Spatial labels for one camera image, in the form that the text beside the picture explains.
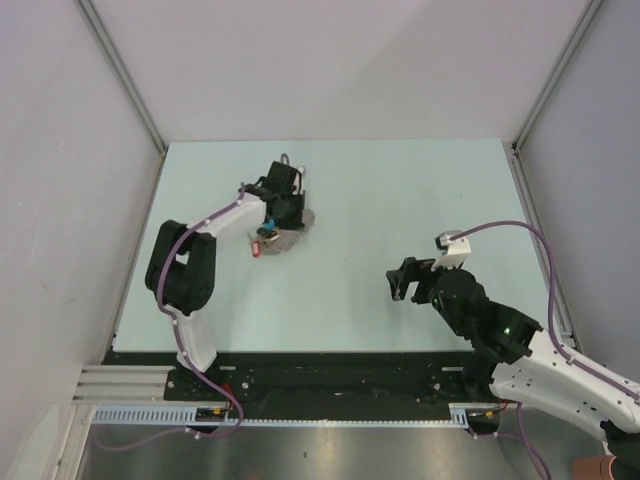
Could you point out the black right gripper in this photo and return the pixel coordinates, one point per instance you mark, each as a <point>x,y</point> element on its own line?
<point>411,270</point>

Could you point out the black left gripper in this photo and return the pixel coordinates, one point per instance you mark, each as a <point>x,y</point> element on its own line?
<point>298,220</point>

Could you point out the metal key organizer with rings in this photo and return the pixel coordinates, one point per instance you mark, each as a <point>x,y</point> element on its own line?
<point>285,240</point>

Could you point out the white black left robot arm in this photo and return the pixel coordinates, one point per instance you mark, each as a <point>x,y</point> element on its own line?
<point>181,272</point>

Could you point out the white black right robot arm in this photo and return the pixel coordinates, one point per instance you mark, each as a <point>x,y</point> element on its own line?
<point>518,359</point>

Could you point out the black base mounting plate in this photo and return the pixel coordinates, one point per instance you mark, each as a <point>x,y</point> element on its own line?
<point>437,377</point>

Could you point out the pink cylindrical object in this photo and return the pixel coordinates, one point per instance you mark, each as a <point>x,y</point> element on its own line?
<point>593,468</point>

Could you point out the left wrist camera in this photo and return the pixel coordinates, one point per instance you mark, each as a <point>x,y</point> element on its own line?
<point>298,185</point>

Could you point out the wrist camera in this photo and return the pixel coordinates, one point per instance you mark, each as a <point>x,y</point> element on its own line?
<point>454,249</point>
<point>298,185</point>

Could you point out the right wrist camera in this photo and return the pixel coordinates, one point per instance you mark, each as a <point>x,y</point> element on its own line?
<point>454,249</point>

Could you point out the aluminium frame rail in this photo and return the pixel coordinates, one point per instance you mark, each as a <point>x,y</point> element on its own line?
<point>121,385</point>

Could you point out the grey slotted cable duct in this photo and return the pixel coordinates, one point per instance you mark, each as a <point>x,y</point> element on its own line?
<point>452,415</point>

